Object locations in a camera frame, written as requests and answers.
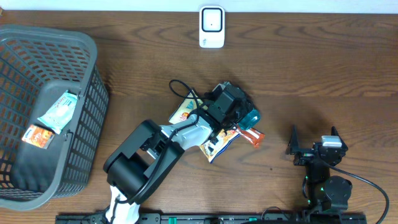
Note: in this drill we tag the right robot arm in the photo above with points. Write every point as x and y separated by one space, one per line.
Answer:
327 195

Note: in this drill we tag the red snack bar wrapper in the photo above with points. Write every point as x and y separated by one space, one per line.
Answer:
254 136

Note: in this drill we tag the grey plastic shopping basket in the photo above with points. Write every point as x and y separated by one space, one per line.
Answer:
38 65

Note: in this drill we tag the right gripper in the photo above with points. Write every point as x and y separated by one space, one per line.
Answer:
293 147

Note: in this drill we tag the teal wet wipes pack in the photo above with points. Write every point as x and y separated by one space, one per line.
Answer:
60 113

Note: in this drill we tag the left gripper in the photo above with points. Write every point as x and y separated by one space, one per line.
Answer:
247 104

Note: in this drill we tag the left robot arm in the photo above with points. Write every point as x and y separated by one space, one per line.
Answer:
145 158

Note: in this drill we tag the blue mouthwash bottle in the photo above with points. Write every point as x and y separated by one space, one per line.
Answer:
250 120

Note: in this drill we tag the yellow snack bag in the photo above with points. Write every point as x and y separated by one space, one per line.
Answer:
211 148

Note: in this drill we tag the white barcode scanner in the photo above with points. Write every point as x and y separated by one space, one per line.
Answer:
211 27

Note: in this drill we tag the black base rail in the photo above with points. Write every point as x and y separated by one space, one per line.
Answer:
155 218

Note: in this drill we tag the orange Kleenex tissue pack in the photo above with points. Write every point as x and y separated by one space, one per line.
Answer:
38 137

